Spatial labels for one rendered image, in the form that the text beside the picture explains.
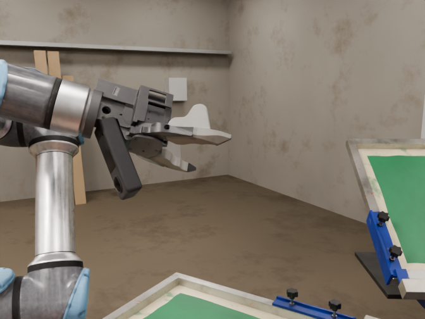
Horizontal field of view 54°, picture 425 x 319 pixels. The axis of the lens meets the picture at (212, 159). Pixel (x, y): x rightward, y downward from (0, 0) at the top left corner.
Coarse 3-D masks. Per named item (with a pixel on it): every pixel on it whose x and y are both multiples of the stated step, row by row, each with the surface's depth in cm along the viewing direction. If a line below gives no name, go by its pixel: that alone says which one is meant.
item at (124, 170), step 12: (108, 120) 59; (96, 132) 61; (108, 132) 59; (120, 132) 60; (108, 144) 58; (120, 144) 59; (108, 156) 60; (120, 156) 58; (108, 168) 61; (120, 168) 58; (132, 168) 58; (120, 180) 58; (132, 180) 58; (120, 192) 59; (132, 192) 58
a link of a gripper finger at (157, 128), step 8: (144, 128) 59; (152, 128) 58; (160, 128) 58; (168, 128) 59; (176, 128) 58; (184, 128) 58; (192, 128) 58; (152, 136) 59; (160, 136) 59; (168, 136) 59; (176, 136) 58; (184, 136) 58
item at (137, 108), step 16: (96, 96) 58; (112, 96) 61; (128, 96) 62; (144, 96) 61; (160, 96) 63; (96, 112) 57; (112, 112) 60; (128, 112) 61; (144, 112) 60; (160, 112) 62; (128, 128) 61; (128, 144) 62; (144, 144) 61; (160, 144) 61
